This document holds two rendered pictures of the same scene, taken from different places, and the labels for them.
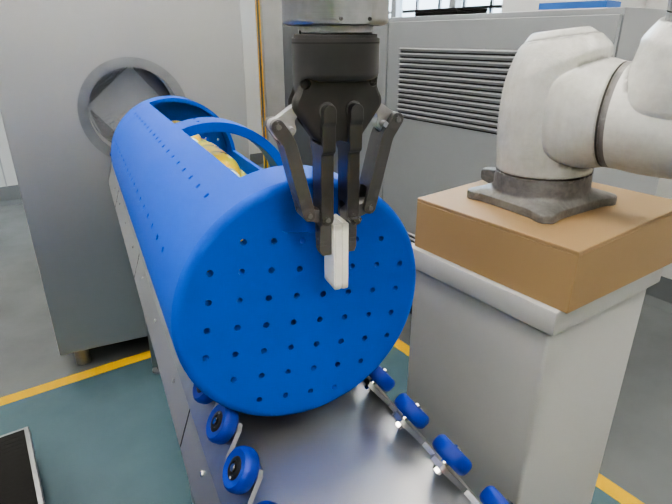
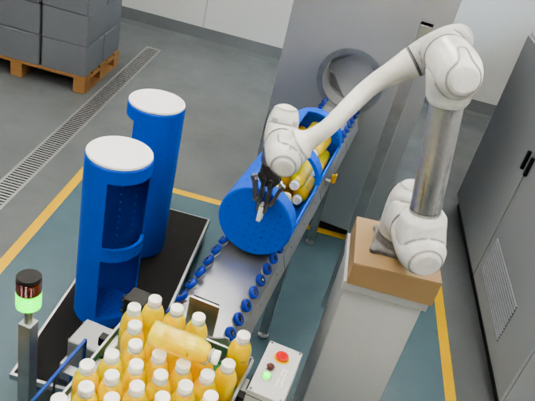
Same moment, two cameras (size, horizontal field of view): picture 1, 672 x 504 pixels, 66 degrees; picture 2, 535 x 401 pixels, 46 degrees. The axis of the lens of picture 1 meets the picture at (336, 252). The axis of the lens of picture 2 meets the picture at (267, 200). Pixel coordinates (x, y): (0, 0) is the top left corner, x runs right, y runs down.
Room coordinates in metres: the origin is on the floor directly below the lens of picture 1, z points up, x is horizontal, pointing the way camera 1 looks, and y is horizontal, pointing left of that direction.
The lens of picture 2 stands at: (-1.03, -1.12, 2.37)
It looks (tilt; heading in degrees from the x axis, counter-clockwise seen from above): 32 degrees down; 36
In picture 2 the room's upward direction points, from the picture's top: 14 degrees clockwise
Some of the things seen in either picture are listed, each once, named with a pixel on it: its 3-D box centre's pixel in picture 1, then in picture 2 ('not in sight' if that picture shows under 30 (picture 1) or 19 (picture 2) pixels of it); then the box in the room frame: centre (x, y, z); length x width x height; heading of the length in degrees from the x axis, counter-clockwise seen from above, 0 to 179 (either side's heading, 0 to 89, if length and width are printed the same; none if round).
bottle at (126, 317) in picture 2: not in sight; (130, 332); (-0.13, -0.10, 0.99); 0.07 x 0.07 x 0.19
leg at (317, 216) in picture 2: not in sight; (321, 204); (1.96, 0.66, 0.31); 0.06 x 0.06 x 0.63; 26
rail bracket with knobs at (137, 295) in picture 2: not in sight; (138, 309); (-0.03, 0.00, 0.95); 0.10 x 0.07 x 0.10; 116
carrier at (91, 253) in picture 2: not in sight; (111, 237); (0.40, 0.73, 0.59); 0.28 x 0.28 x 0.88
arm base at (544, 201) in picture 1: (531, 181); (396, 236); (0.88, -0.34, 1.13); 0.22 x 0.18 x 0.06; 30
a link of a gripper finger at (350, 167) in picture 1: (348, 162); (269, 192); (0.48, -0.01, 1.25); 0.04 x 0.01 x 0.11; 22
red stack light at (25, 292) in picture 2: not in sight; (29, 285); (-0.40, 0.00, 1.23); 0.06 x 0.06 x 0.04
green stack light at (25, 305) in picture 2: not in sight; (29, 297); (-0.40, 0.00, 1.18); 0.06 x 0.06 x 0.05
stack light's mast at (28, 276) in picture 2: not in sight; (28, 299); (-0.40, 0.00, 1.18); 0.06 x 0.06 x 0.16
